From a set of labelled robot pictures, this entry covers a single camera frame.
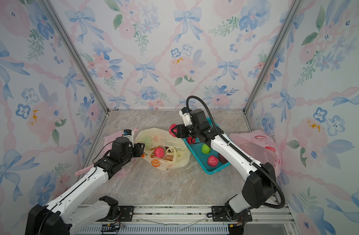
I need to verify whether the red apple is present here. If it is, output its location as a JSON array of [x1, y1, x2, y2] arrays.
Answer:
[[169, 124, 178, 138], [186, 137, 196, 145]]

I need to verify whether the right aluminium corner post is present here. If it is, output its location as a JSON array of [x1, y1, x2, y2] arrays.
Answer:
[[243, 0, 303, 115]]

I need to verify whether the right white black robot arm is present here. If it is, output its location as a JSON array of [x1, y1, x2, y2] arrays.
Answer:
[[170, 108, 285, 221]]

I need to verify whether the aluminium corner post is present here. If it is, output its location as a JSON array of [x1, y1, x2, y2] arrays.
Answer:
[[39, 0, 109, 113], [243, 0, 303, 115]]

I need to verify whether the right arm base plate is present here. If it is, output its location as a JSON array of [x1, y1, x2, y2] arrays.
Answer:
[[207, 206, 253, 223]]

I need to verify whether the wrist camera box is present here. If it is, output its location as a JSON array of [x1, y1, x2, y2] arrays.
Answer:
[[122, 129, 134, 145], [179, 107, 192, 126]]

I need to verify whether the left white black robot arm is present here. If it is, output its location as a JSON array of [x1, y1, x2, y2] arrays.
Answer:
[[25, 136, 145, 235]]

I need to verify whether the yellow knotted plastic bag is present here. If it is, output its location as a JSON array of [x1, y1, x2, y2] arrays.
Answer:
[[135, 128, 191, 170]]

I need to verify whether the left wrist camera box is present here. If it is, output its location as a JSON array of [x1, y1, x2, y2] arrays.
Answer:
[[122, 129, 134, 145]]

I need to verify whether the middle pink plastic bag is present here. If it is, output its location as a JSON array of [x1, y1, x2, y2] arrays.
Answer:
[[75, 130, 124, 176]]

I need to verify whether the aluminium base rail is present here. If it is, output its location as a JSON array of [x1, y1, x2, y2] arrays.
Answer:
[[75, 204, 299, 235]]

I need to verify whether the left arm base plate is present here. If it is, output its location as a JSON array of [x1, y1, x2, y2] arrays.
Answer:
[[97, 206, 135, 223]]

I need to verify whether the pink crinkled toy ball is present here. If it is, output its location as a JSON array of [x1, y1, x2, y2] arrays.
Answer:
[[207, 155, 219, 167]]

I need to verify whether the left aluminium corner post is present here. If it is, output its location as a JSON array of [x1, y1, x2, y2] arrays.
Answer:
[[39, 0, 109, 113]]

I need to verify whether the dark purple round fruit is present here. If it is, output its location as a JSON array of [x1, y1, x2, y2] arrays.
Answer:
[[218, 154, 228, 164]]

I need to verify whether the teal plastic mesh basket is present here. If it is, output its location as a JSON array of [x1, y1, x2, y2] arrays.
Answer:
[[182, 117, 231, 175]]

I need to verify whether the black corrugated right cable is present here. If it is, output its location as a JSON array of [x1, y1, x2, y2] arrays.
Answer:
[[186, 95, 286, 209]]

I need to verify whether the pink printed plastic bag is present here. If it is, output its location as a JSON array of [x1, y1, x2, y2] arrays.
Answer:
[[229, 130, 282, 178]]

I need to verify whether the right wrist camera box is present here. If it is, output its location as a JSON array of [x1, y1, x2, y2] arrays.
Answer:
[[179, 107, 192, 126]]

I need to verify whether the green crinkled toy vegetable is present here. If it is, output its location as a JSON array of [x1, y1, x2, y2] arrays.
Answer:
[[201, 144, 211, 155]]

